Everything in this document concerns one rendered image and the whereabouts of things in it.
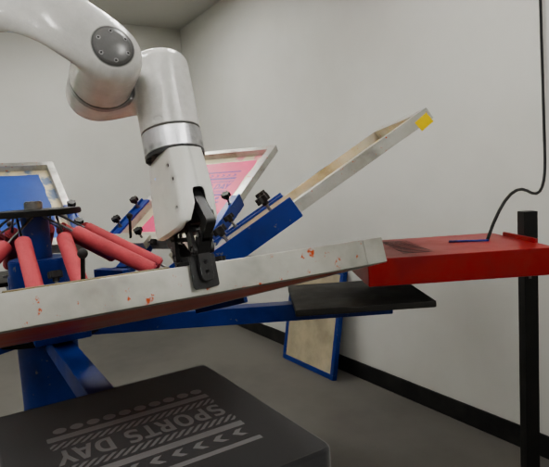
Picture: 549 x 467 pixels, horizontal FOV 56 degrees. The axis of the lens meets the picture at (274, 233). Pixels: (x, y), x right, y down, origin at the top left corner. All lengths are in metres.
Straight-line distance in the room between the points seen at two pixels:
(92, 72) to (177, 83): 0.11
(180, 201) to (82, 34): 0.20
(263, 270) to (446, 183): 2.32
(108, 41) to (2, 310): 0.30
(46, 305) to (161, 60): 0.32
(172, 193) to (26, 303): 0.19
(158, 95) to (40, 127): 4.71
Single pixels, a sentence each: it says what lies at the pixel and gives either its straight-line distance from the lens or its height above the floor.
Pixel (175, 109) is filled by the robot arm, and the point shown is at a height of 1.46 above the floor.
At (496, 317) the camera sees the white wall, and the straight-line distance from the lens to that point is 2.85.
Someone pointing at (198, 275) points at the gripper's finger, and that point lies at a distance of 0.62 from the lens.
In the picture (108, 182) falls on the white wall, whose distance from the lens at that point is 5.44.
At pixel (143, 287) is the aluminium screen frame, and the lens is 0.60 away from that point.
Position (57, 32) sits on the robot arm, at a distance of 0.62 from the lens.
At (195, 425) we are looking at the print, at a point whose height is 0.95.
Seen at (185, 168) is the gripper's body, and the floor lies 1.39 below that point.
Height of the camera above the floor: 1.37
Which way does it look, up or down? 6 degrees down
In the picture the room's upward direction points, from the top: 4 degrees counter-clockwise
